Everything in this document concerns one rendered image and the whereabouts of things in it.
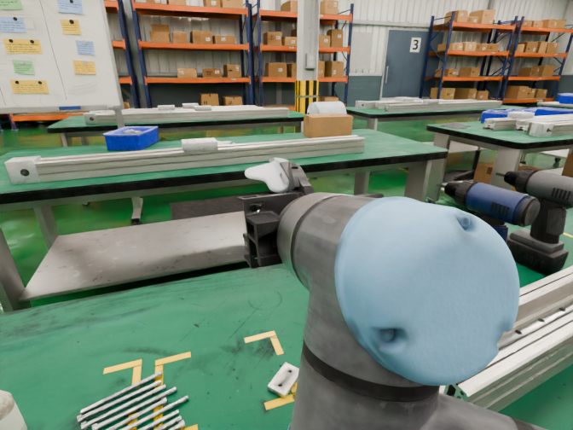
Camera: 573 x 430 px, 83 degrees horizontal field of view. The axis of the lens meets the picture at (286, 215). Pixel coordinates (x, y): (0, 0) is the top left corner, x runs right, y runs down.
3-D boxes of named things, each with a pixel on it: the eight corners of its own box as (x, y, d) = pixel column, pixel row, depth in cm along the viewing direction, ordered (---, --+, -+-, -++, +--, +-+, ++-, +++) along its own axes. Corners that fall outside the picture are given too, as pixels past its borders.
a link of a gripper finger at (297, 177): (280, 152, 39) (303, 197, 33) (292, 151, 40) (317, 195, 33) (278, 183, 42) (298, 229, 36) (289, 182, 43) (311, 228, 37)
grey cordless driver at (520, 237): (552, 280, 72) (588, 186, 63) (470, 242, 88) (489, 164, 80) (569, 270, 75) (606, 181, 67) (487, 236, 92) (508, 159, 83)
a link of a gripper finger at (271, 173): (237, 144, 42) (251, 187, 36) (280, 141, 44) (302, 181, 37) (238, 165, 44) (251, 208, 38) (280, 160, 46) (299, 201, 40)
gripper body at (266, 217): (235, 194, 37) (253, 199, 25) (306, 185, 39) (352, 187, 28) (243, 258, 38) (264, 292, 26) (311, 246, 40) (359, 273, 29)
